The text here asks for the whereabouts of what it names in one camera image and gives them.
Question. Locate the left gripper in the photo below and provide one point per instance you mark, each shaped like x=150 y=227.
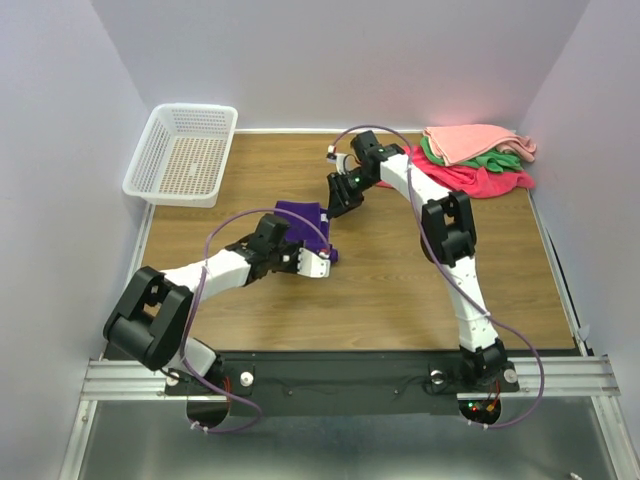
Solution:
x=294 y=247

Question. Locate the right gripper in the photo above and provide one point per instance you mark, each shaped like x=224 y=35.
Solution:
x=340 y=200

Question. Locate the purple towel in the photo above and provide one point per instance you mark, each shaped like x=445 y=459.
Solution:
x=304 y=219

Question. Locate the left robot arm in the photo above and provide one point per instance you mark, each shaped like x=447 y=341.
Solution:
x=152 y=319

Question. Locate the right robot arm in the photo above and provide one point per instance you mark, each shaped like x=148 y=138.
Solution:
x=447 y=236

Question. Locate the salmon pink towel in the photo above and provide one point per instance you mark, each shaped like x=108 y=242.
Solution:
x=458 y=144

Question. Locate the white plastic basket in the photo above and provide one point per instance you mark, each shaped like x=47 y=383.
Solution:
x=181 y=156

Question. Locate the hot pink towel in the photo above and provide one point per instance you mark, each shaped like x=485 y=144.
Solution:
x=477 y=183

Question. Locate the green towel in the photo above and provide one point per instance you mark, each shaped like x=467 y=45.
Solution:
x=492 y=160

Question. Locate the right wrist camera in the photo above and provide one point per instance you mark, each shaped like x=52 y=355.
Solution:
x=339 y=160

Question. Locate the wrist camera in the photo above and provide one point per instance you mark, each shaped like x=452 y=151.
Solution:
x=339 y=160
x=313 y=265

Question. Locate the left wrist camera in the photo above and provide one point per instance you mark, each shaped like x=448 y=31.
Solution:
x=313 y=265

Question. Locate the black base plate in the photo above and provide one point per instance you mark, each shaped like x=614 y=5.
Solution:
x=287 y=384

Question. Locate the aluminium frame rail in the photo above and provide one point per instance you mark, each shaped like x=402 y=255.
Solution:
x=564 y=377

